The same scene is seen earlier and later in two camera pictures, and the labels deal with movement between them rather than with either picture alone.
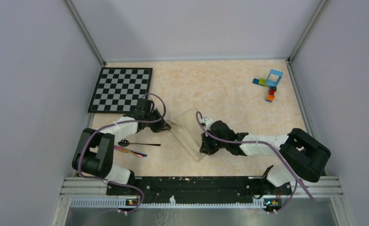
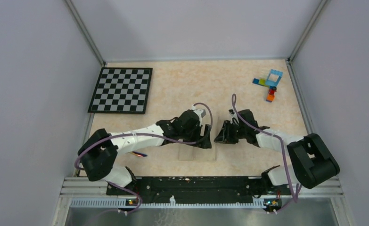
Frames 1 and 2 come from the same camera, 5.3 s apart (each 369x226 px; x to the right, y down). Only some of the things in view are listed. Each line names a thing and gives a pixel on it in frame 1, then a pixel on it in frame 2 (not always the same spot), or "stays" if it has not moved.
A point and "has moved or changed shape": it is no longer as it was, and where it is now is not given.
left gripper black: [160, 126] → [199, 138]
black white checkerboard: [118, 90] stays
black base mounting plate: [196, 189] stays
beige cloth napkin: [187, 127] has moved or changed shape
